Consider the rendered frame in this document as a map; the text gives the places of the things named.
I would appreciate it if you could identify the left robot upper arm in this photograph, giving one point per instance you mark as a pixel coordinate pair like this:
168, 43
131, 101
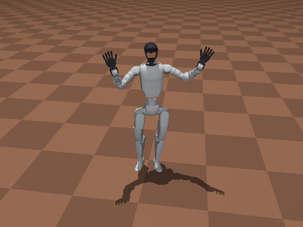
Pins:
175, 72

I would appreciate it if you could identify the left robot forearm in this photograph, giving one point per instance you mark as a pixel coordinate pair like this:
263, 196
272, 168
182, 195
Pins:
193, 73

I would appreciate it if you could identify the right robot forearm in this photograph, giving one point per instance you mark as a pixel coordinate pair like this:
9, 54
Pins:
116, 78

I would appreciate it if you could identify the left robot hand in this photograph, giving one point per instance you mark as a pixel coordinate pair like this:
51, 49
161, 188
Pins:
205, 57

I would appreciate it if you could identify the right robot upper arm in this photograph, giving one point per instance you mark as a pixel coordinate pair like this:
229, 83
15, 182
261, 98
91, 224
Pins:
129, 76

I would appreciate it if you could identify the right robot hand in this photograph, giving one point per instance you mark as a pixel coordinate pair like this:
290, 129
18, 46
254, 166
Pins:
111, 62

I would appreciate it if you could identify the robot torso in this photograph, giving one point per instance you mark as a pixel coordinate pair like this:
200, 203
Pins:
151, 79

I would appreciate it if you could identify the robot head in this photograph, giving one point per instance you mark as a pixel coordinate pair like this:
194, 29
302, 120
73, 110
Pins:
151, 47

